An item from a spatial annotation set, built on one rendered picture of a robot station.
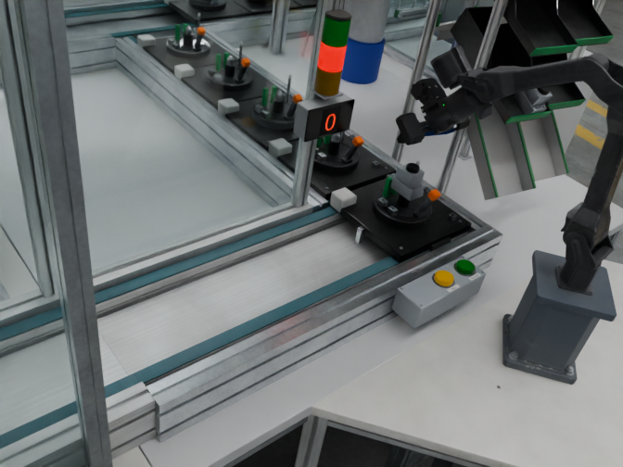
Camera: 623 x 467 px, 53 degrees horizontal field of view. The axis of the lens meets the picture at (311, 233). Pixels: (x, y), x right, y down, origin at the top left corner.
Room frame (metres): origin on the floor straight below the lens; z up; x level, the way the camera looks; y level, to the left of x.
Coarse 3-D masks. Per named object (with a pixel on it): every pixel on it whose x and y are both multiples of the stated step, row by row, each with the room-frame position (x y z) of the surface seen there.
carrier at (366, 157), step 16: (320, 144) 1.42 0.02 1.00; (336, 144) 1.39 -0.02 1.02; (320, 160) 1.35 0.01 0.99; (336, 160) 1.36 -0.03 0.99; (352, 160) 1.38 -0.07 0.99; (368, 160) 1.42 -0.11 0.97; (320, 176) 1.31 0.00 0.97; (336, 176) 1.32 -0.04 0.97; (352, 176) 1.33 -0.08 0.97; (368, 176) 1.35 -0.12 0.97; (384, 176) 1.37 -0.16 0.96; (320, 192) 1.25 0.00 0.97
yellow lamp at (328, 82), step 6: (318, 72) 1.16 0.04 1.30; (324, 72) 1.15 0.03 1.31; (330, 72) 1.15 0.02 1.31; (336, 72) 1.15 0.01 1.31; (318, 78) 1.15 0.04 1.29; (324, 78) 1.15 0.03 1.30; (330, 78) 1.15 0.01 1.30; (336, 78) 1.15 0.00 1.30; (318, 84) 1.15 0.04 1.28; (324, 84) 1.15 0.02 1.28; (330, 84) 1.15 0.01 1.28; (336, 84) 1.15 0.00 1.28; (318, 90) 1.15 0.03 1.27; (324, 90) 1.15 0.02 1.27; (330, 90) 1.15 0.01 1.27; (336, 90) 1.16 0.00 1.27
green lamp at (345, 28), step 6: (324, 18) 1.16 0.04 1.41; (324, 24) 1.16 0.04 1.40; (330, 24) 1.15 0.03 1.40; (336, 24) 1.15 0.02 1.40; (342, 24) 1.15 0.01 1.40; (348, 24) 1.16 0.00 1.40; (324, 30) 1.16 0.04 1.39; (330, 30) 1.15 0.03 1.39; (336, 30) 1.15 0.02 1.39; (342, 30) 1.15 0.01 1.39; (348, 30) 1.16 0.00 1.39; (324, 36) 1.15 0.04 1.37; (330, 36) 1.15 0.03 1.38; (336, 36) 1.15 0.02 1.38; (342, 36) 1.15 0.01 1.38; (348, 36) 1.17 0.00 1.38; (324, 42) 1.15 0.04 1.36; (330, 42) 1.15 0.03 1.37; (336, 42) 1.15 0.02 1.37; (342, 42) 1.15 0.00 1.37
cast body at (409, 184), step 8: (400, 168) 1.22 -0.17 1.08; (408, 168) 1.21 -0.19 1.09; (416, 168) 1.21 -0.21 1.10; (392, 176) 1.25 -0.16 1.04; (400, 176) 1.21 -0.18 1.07; (408, 176) 1.20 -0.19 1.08; (416, 176) 1.20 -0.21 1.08; (392, 184) 1.22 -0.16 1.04; (400, 184) 1.21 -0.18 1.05; (408, 184) 1.19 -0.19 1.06; (416, 184) 1.21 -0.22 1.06; (424, 184) 1.22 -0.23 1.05; (400, 192) 1.20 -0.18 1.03; (408, 192) 1.19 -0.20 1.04; (416, 192) 1.19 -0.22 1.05
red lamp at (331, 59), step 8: (320, 48) 1.16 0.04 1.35; (328, 48) 1.15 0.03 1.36; (336, 48) 1.15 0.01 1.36; (344, 48) 1.16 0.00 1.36; (320, 56) 1.16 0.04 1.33; (328, 56) 1.15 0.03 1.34; (336, 56) 1.15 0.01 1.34; (344, 56) 1.16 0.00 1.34; (320, 64) 1.16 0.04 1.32; (328, 64) 1.15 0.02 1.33; (336, 64) 1.15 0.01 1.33
